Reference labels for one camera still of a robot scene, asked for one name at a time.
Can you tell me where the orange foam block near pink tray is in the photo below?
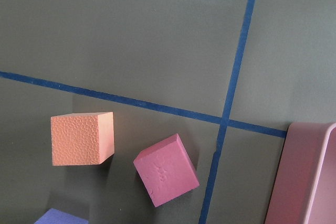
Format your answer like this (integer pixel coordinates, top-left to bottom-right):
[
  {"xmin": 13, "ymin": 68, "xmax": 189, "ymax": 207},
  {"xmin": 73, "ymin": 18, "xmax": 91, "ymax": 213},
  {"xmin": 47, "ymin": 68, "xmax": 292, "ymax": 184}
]
[{"xmin": 50, "ymin": 112, "xmax": 115, "ymax": 166}]

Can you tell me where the purple foam block near pink tray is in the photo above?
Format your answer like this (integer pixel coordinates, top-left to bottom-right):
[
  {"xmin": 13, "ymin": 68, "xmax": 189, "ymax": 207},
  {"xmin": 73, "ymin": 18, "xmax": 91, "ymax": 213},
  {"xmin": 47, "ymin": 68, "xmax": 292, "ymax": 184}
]
[{"xmin": 35, "ymin": 208, "xmax": 89, "ymax": 224}]

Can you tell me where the pink plastic tray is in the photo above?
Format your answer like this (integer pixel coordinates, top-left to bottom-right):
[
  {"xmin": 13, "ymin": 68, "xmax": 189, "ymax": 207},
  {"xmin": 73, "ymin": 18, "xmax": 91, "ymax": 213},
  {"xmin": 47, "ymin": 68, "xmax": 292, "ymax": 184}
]
[{"xmin": 265, "ymin": 122, "xmax": 335, "ymax": 223}]

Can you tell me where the pink-red foam block right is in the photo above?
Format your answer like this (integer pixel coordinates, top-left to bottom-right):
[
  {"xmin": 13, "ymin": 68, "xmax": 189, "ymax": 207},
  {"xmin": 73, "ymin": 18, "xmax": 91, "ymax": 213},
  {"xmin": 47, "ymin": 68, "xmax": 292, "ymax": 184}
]
[{"xmin": 133, "ymin": 134, "xmax": 200, "ymax": 207}]

